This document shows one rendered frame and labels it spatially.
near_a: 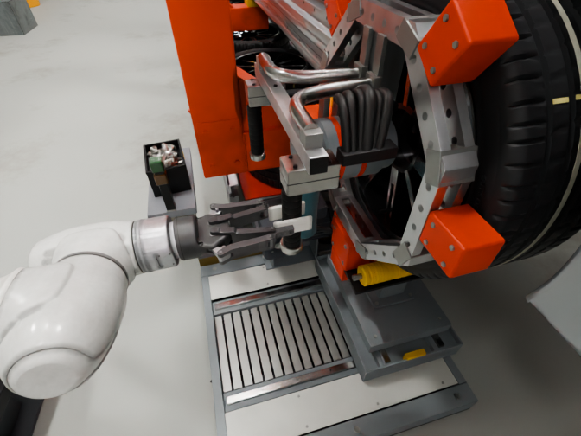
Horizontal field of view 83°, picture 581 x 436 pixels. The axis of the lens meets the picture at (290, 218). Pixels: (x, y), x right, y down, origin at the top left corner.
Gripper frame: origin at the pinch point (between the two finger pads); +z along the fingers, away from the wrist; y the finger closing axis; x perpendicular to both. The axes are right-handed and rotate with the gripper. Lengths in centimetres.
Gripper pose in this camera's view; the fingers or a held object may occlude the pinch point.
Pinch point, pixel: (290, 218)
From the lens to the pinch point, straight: 60.4
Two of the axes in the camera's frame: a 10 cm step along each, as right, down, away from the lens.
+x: 0.0, -7.3, -6.9
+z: 9.6, -1.8, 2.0
